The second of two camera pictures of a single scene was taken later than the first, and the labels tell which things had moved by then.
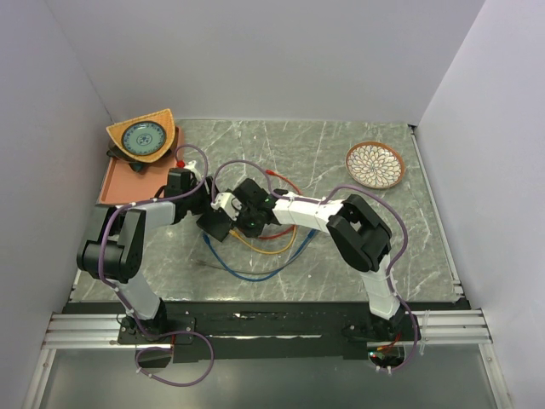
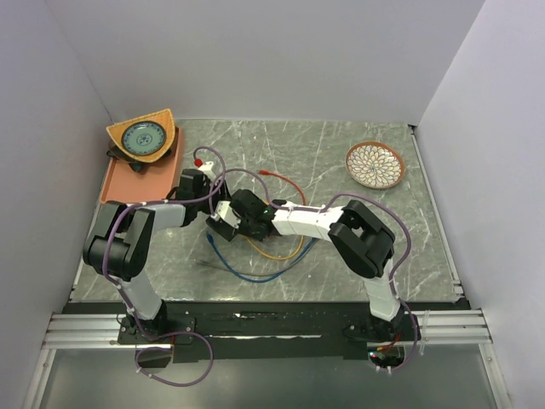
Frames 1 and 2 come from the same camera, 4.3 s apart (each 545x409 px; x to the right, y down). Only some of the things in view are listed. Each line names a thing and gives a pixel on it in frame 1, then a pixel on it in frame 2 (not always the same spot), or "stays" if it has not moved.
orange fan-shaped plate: (164, 118) stays
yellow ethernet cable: (245, 244) -> (267, 255)
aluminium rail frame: (79, 326) stays
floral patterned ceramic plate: (375, 164) stays
